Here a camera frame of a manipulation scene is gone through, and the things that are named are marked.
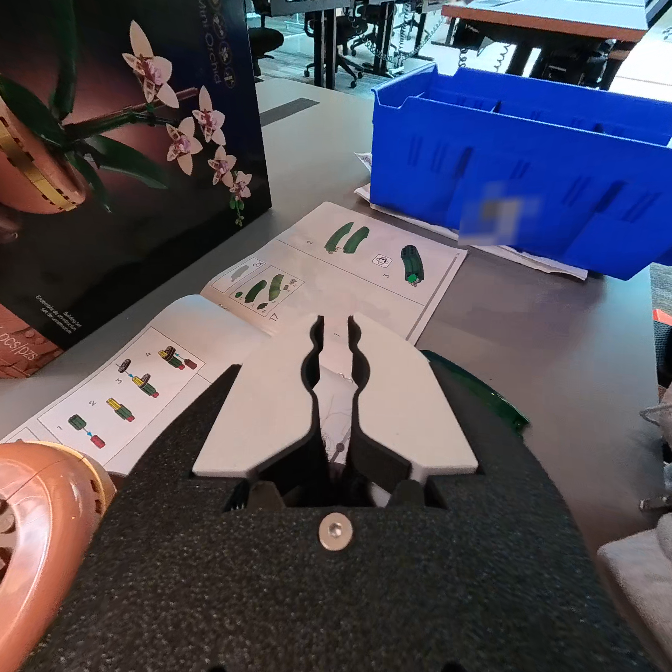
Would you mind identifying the orchid building set box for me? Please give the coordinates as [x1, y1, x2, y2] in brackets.
[0, 0, 273, 380]

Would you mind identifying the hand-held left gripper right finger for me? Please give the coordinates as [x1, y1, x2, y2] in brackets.
[345, 313, 480, 507]

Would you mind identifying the building instruction booklet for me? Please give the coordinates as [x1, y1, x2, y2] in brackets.
[0, 202, 469, 478]

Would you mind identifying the dark green curved leaf brick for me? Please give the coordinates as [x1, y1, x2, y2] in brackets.
[421, 350, 530, 435]

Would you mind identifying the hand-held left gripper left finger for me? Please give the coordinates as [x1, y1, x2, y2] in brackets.
[192, 314, 338, 507]

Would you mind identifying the large blue plastic bin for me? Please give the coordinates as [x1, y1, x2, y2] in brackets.
[370, 63, 672, 281]

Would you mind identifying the grey desk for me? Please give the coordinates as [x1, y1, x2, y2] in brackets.
[0, 76, 662, 672]

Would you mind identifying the peach brick flower pot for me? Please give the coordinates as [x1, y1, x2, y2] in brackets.
[0, 441, 116, 657]

